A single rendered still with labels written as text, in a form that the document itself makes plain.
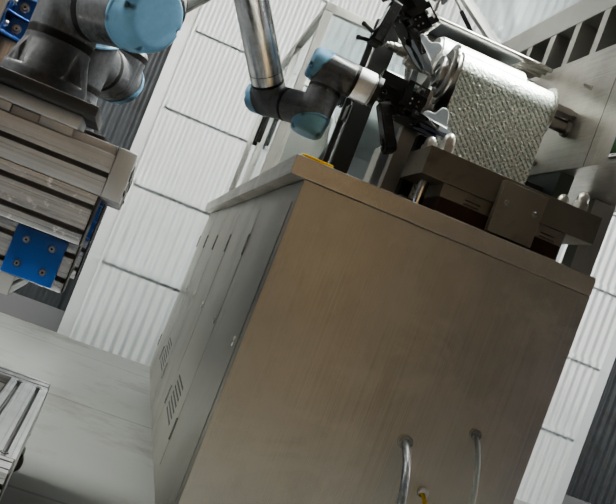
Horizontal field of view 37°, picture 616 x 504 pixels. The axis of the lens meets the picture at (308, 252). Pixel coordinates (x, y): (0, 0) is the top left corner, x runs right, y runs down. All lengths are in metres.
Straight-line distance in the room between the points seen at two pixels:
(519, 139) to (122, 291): 3.26
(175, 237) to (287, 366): 3.34
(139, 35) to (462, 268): 0.76
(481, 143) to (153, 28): 0.88
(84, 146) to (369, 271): 0.58
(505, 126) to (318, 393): 0.77
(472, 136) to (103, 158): 0.89
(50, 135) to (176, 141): 3.49
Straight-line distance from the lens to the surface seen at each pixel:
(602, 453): 6.00
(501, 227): 1.89
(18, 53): 1.64
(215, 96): 5.11
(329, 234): 1.74
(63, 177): 1.58
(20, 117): 1.60
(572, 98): 2.33
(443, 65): 2.14
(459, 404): 1.84
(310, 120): 1.98
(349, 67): 2.02
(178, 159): 5.05
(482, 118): 2.12
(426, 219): 1.79
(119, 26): 1.52
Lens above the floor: 0.65
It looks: 3 degrees up
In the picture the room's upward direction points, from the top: 21 degrees clockwise
